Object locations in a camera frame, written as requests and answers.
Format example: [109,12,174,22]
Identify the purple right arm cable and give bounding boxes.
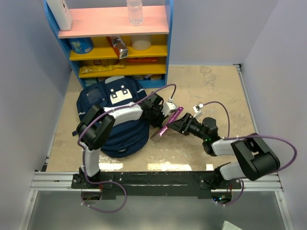
[199,101,298,206]

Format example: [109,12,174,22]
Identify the white paper corner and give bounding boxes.
[222,221,242,230]

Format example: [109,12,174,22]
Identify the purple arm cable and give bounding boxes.
[77,83,178,213]
[199,101,298,206]

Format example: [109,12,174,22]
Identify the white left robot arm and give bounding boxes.
[77,92,176,188]

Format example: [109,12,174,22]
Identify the navy blue student backpack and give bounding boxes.
[76,76,150,158]

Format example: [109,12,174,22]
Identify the white rectangular box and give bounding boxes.
[47,0,73,31]

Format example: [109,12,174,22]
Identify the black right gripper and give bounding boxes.
[166,113,207,141]

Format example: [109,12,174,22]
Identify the orange flat box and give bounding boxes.
[126,57,159,63]

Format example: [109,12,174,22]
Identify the white round container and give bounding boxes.
[130,34,152,51]

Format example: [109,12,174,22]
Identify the yellow snack packet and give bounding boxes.
[80,64,125,74]

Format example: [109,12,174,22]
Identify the blue round tin can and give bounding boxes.
[68,37,94,54]

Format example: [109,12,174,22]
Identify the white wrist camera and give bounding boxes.
[162,98,178,120]
[193,103,204,118]

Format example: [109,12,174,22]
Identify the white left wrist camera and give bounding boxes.
[162,98,178,120]

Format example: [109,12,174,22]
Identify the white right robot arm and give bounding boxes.
[167,113,281,188]

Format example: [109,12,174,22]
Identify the blue wooden shelf unit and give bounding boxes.
[43,0,173,88]

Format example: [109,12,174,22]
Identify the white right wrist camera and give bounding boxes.
[193,103,204,118]

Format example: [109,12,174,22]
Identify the purple treehouse storey book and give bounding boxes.
[150,106,185,141]

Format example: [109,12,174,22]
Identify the clear plastic water bottle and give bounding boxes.
[126,0,143,26]

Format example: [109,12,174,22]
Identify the orange snack bag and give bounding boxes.
[106,36,129,59]

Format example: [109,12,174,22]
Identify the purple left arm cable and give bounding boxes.
[77,83,178,213]

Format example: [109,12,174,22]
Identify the aluminium frame rail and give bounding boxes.
[30,172,76,191]

